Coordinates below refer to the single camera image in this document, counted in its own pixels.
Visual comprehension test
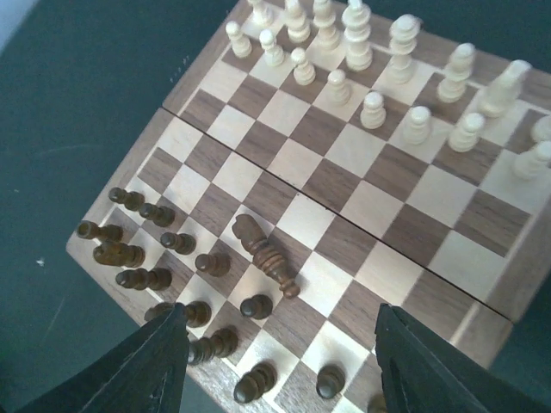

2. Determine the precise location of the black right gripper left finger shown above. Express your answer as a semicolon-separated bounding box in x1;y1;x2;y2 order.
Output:
19;303;189;412

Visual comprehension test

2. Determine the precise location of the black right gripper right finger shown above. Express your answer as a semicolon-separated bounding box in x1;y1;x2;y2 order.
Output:
375;304;550;412

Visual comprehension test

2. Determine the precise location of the dark pawn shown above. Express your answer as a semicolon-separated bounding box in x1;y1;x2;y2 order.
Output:
144;300;212;328

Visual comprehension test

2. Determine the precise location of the dark bishop bottom row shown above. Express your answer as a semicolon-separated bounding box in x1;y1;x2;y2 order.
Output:
188;328;238;366

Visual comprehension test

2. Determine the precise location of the dark pawn second row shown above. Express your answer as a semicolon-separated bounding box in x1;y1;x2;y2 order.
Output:
108;187;145;212
195;253;231;277
160;232;196;255
139;203;175;227
316;364;345;399

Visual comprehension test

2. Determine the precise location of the dark knight bottom row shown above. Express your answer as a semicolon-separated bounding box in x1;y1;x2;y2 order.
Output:
92;240;145;268

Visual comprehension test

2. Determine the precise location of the dark rook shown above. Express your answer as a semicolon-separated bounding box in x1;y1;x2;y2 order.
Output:
76;220;123;242

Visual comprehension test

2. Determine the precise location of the dark king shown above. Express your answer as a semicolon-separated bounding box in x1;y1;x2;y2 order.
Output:
232;213;300;299

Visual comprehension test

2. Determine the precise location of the wooden chess board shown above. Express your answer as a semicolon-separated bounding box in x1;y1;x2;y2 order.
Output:
66;1;550;412

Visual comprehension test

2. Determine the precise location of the white pawn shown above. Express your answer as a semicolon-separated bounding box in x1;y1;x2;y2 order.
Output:
226;21;252;59
360;91;387;129
290;47;316;86
327;69;351;106
448;113;486;152
402;106;431;145
259;29;285;67
512;140;551;180

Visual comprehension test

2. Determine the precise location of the white knight right side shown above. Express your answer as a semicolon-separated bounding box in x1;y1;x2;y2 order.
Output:
477;59;532;118

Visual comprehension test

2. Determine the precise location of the white bishop right side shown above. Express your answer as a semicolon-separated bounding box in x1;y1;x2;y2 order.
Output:
436;43;476;103

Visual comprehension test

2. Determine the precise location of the white queen piece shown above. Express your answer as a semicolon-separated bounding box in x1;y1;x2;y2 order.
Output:
388;14;420;84

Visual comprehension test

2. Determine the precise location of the white bishop back row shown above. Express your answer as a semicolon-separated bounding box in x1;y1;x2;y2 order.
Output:
313;0;340;52

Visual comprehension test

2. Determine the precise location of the white knight back row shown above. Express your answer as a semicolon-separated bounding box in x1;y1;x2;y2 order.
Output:
285;0;311;44

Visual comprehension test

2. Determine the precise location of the white king piece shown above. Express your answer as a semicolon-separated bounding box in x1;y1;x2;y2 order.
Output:
342;0;373;71

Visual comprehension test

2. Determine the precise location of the white rook far left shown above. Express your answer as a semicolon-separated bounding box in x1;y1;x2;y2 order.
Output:
248;0;274;28

